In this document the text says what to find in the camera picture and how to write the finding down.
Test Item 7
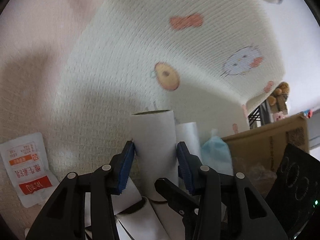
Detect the cream Hello Kitty pillow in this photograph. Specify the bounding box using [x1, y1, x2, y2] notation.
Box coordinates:
[53, 0, 284, 148]

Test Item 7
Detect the cardboard box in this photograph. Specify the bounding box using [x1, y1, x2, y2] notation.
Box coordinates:
[222, 113, 309, 197]

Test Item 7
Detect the light blue refill pouch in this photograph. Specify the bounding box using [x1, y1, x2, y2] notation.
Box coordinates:
[201, 129, 234, 176]

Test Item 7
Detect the red white sachet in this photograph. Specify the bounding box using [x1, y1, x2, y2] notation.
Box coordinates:
[1, 132, 59, 208]

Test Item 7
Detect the brown teddy bear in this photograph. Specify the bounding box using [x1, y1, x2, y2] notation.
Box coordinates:
[267, 82, 290, 106]

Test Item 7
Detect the pink Hello Kitty blanket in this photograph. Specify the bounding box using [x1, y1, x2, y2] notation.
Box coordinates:
[0, 0, 113, 230]

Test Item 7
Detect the white paper roll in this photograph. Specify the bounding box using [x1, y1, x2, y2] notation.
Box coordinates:
[175, 122, 202, 160]
[116, 197, 185, 239]
[131, 110, 178, 202]
[85, 177, 142, 227]

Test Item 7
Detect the pink cake figurine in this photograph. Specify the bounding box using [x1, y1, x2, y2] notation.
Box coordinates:
[273, 111, 286, 122]

